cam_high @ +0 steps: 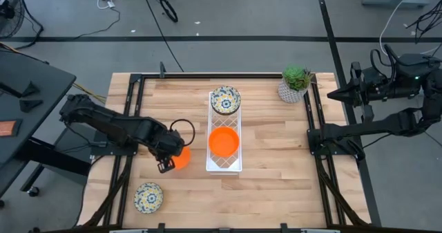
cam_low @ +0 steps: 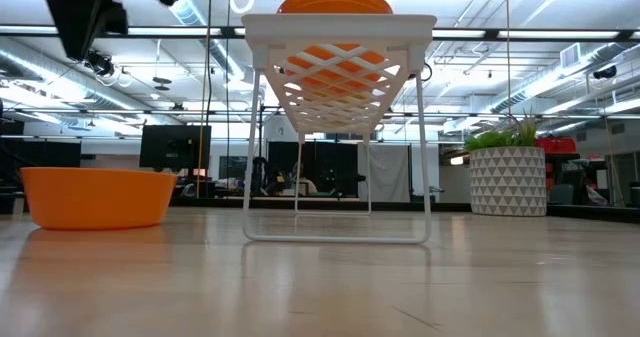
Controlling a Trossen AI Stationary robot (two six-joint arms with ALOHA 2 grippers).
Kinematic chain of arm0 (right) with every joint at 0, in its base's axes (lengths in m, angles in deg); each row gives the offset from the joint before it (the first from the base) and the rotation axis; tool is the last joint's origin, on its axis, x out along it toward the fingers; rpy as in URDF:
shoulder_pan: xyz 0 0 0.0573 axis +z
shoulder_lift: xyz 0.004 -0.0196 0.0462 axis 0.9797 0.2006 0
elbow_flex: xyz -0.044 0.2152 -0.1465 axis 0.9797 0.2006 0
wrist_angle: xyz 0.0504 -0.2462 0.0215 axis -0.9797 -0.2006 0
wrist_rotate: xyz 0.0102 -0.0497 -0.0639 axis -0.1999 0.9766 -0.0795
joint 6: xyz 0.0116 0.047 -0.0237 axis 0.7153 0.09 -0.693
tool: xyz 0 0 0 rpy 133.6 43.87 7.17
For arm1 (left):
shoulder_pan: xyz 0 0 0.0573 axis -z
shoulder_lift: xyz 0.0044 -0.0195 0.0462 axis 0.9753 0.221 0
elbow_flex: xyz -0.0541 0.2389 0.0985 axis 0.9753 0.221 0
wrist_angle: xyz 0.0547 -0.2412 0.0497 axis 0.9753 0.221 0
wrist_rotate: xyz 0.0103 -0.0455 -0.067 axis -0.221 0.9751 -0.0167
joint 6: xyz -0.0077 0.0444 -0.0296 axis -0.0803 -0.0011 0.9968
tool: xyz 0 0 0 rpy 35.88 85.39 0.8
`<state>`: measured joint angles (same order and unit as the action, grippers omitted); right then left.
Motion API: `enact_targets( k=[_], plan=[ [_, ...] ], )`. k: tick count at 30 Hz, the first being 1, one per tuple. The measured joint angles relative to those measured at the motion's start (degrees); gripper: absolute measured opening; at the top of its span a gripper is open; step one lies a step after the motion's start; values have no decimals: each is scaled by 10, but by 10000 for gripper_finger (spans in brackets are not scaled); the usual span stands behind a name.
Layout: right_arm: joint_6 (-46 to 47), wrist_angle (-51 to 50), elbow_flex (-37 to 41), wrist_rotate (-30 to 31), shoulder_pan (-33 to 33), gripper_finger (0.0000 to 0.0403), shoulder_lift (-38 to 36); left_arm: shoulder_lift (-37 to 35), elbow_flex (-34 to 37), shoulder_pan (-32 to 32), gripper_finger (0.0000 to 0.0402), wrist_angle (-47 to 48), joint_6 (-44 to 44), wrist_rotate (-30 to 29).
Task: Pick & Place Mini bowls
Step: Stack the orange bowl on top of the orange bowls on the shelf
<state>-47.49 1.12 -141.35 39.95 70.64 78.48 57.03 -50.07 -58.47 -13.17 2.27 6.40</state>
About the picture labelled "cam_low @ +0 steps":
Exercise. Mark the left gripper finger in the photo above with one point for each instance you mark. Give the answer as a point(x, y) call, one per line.
point(75, 44)

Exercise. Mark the black ceiling spotlights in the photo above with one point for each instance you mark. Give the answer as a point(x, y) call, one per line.
point(100, 64)

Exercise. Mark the black partition panel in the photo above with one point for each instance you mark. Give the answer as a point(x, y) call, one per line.
point(50, 154)

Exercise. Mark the black computer monitor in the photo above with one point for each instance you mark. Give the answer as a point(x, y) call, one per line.
point(175, 147)

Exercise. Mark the black linear ceiling light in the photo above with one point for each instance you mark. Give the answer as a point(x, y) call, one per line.
point(227, 32)

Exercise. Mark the person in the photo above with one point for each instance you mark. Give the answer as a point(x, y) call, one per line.
point(306, 183)

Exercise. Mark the dark screen panel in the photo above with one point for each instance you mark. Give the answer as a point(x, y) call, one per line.
point(335, 159)

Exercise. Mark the grey hanging curtain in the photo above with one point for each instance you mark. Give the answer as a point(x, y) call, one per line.
point(390, 172)

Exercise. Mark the succulent in triangle-patterned pot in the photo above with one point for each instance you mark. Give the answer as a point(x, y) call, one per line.
point(507, 182)

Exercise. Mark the red box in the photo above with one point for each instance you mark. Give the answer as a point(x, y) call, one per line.
point(557, 145)

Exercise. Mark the silver ceiling duct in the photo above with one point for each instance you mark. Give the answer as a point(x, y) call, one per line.
point(200, 22)
point(550, 77)

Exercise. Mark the black ceiling camera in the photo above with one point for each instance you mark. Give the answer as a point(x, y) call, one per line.
point(605, 72)

